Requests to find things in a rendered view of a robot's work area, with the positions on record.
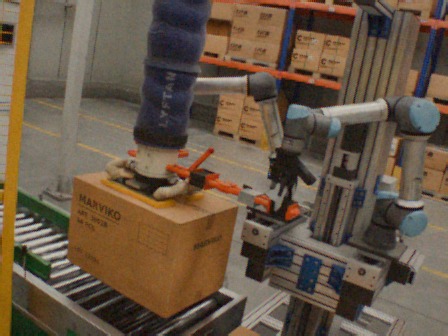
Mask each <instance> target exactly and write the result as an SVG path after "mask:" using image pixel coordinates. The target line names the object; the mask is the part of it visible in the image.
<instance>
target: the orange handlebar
mask: <svg viewBox="0 0 448 336"><path fill-rule="evenodd" d="M136 152H137V150H136V149H130V150H129V151H128V152H127V154H128V155H129V156H132V157H134V158H136ZM184 157H189V152H187V151H185V150H183V149H179V154H178V158H184ZM174 166H176V167H178V168H176V167H173V166H171V165H167V166H166V169H167V170H168V171H172V172H174V173H176V174H180V175H182V176H184V177H189V174H190V172H188V171H187V170H188V169H189V168H185V167H182V166H180V165H176V164H174ZM179 168H182V169H185V170H186V171H184V170H182V169H179ZM208 186H211V187H214V188H217V190H218V191H220V192H222V193H226V194H229V193H231V194H233V195H235V196H238V195H239V190H243V188H242V187H237V184H233V183H232V182H230V181H223V180H218V179H215V180H214V181H213V180H209V181H208ZM268 199H271V198H269V197H267V196H261V198H259V197H256V198H255V199H254V201H255V203H258V204H259V205H264V206H265V207H267V206H268ZM299 213H300V211H299V209H298V208H295V209H292V211H291V212H290V215H291V216H296V215H297V214H299Z"/></svg>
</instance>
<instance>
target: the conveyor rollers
mask: <svg viewBox="0 0 448 336"><path fill-rule="evenodd" d="M68 234H69V232H68V231H67V230H66V229H63V228H62V227H60V226H58V225H56V224H55V223H53V222H51V221H49V220H48V219H45V218H44V217H42V216H39V215H38V214H37V213H34V212H33V211H32V210H29V209H28V208H25V207H24V206H22V205H20V204H18V203H17V204H16V223H15V241H17V242H18V243H20V244H22V245H24V244H26V245H27V249H30V250H31V251H32V252H35V253H36V254H37V255H39V256H40V257H42V258H44V259H45V260H47V261H49V262H50V263H52V269H51V279H49V280H48V281H45V280H44V279H43V278H40V276H38V275H36V274H35V273H34V272H31V270H29V269H27V268H26V267H25V266H24V269H26V271H29V273H31V274H33V275H34V276H35V277H37V278H39V279H40V280H42V281H43V282H44V283H46V284H47V285H49V286H51V287H52V288H53V289H55V290H57V292H60V293H61V294H63V293H66V292H68V291H71V290H73V289H76V288H78V287H81V286H83V285H86V284H88V283H91V282H93V281H96V280H98V279H97V278H95V276H92V275H90V273H87V272H86V271H85V270H82V269H81V268H80V267H77V266H76V265H75V264H72V263H71V262H70V261H67V248H68ZM72 266H73V267H72ZM70 267H71V268H70ZM66 268H68V269H66ZM64 269H66V270H64ZM60 270H62V271H60ZM55 272H56V273H55ZM53 273H54V274H53ZM84 273H86V274H84ZM82 274H84V275H82ZM78 275H81V276H78ZM76 276H78V277H76ZM73 277H75V278H73ZM71 278H73V279H71ZM67 279H69V280H68V281H64V280H67ZM62 281H64V282H63V283H61V282H62ZM58 282H60V283H59V284H56V283H58ZM53 284H55V285H54V286H52V285H53ZM110 287H111V286H109V285H107V284H106V283H104V282H102V281H101V280H100V281H96V282H94V283H93V284H92V283H91V284H89V285H86V286H84V287H81V288H80V289H76V290H74V291H71V292H69V293H66V294H64V296H66V297H67V298H69V299H70V300H72V301H74V302H76V301H79V300H80V299H83V298H86V297H88V296H91V295H92V294H96V293H97V292H101V291H102V290H106V289H107V288H110ZM123 295H124V294H122V293H120V291H117V290H116V289H114V288H112V289H109V290H107V291H105V292H102V293H100V294H97V295H95V296H93V297H91V298H88V299H86V300H83V301H81V302H79V303H77V304H78V305H79V306H81V307H83V308H84V309H86V310H87V311H88V310H91V309H93V308H96V307H97V306H100V305H101V304H104V303H105V302H109V301H110V300H113V299H115V298H118V297H119V296H123ZM135 303H137V302H136V301H134V300H132V299H131V298H129V297H127V296H126V297H123V298H121V299H118V300H117V301H114V302H113V303H110V304H108V305H106V306H104V307H101V308H99V309H96V310H95V311H92V312H91V313H92V314H93V315H95V316H97V317H98V318H100V319H101V320H102V319H105V318H107V317H109V316H110V315H113V314H114V313H117V312H119V311H121V310H123V309H126V308H127V307H130V306H131V305H134V304H135ZM216 306H217V301H216V300H215V299H214V298H210V299H208V300H206V301H204V302H203V303H202V304H200V305H198V306H196V307H195V308H192V309H191V310H190V311H188V312H187V313H184V314H183V315H181V316H179V317H177V318H176V319H175V320H173V321H171V322H169V323H168V324H165V325H164V326H162V327H161V328H158V329H157V330H155V331H154V332H152V333H150V334H148V335H147V336H171V334H174V333H175V332H176V331H178V330H179V329H182V327H184V326H186V325H188V324H189V323H191V322H193V321H195V319H197V318H199V317H200V316H203V315H204V314H206V313H207V312H208V311H210V310H212V309H214V308H215V307H216ZM148 312H150V309H148V308H146V307H145V306H142V305H141V304H140V305H137V306H136V307H134V308H132V309H129V310H128V311H125V312H124V313H121V314H119V315H117V316H116V317H113V318H112V319H109V320H107V321H105V322H106V323H107V324H110V326H113V327H114V328H116V329H118V328H119V327H122V326H123V325H125V324H127V323H130V321H133V320H135V319H137V318H138V317H141V316H142V315H145V314H146V313H148ZM165 320H166V319H165V318H164V317H161V316H159V314H156V313H154V314H152V315H151V316H148V317H147V318H144V319H143V320H141V321H139V322H137V323H136V324H133V325H132V326H129V327H128V328H126V329H124V330H122V331H121V332H122V333H124V334H125V335H127V336H139V334H142V333H143V332H146V331H147V330H149V329H150V328H152V327H154V326H156V325H157V324H160V323H161V322H162V321H165Z"/></svg>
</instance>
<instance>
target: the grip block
mask: <svg viewBox="0 0 448 336"><path fill-rule="evenodd" d="M219 176H220V174H219V173H215V172H214V171H209V170H207V169H204V168H197V169H192V170H190V174H189V182H188V184H190V185H192V186H194V187H198V188H200V189H203V188H204V190H211V189H214V187H211V186H208V181H209V180H213V181H214V180H215V179H218V180H219Z"/></svg>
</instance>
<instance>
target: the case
mask: <svg viewBox="0 0 448 336"><path fill-rule="evenodd" d="M109 177H111V176H110V174H108V172H107V171H105V172H100V173H90V174H85V175H80V176H74V179H73V193H72V200H71V214H70V221H69V225H70V227H69V234H68V248H67V261H70V262H71V263H72V264H75V265H76V266H77V267H80V268H81V269H82V270H85V271H86V272H87V273H90V275H92V276H95V278H97V279H99V280H101V281H102V282H104V283H106V284H107V285H109V286H111V288H114V289H116V290H117V291H120V293H122V294H125V296H127V297H129V298H131V299H132V300H134V301H136V302H137V303H139V304H141V305H142V306H145V307H146V308H148V309H150V311H153V312H155V313H156V314H159V316H161V317H164V318H165V319H167V317H170V316H172V315H174V314H175V313H178V312H179V311H181V310H183V309H184V308H187V307H188V306H191V305H192V304H193V303H194V304H195V303H196V302H197V301H200V300H201V299H203V298H205V297H206V296H209V295H210V294H212V293H214V292H215V291H218V290H219V289H222V288H223V284H224V277H225V273H226V270H227V262H228V258H229V254H230V247H231V243H232V239H233V232H234V228H235V224H236V217H237V213H238V209H239V206H238V205H236V204H233V203H232V202H228V201H226V200H224V199H220V198H217V197H216V196H211V195H210V194H208V193H204V192H201V191H198V192H199V193H203V194H204V195H205V196H204V198H202V199H196V200H193V201H190V202H189V201H187V200H186V199H182V198H180V197H178V196H174V197H173V196H172V197H168V198H169V199H173V200H174V201H176V203H175V205H172V206H169V207H166V208H160V209H158V208H155V207H153V206H151V205H150V204H146V203H144V202H143V201H139V200H138V199H135V198H132V197H130V196H129V195H126V194H124V193H122V192H119V191H117V190H116V189H113V188H110V187H108V186H107V185H104V184H102V183H100V179H105V178H109Z"/></svg>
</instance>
